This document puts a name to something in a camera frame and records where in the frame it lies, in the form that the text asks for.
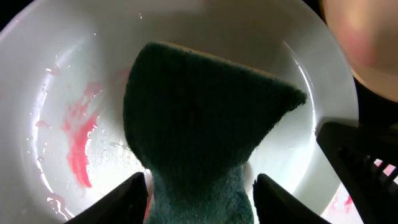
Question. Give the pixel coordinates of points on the green and yellow sponge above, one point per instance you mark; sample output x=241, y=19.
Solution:
x=194, y=120

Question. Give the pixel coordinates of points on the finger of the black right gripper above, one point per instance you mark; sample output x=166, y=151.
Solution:
x=365, y=160

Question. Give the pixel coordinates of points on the black round tray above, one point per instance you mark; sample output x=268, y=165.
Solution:
x=374, y=110

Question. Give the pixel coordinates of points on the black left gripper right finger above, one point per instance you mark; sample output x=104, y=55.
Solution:
x=274, y=205

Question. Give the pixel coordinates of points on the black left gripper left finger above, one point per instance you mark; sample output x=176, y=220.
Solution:
x=126, y=204

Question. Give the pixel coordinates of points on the yellow plate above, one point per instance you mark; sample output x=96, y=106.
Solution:
x=367, y=33

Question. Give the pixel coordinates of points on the light green plate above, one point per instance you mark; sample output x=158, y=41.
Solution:
x=64, y=66
x=341, y=209

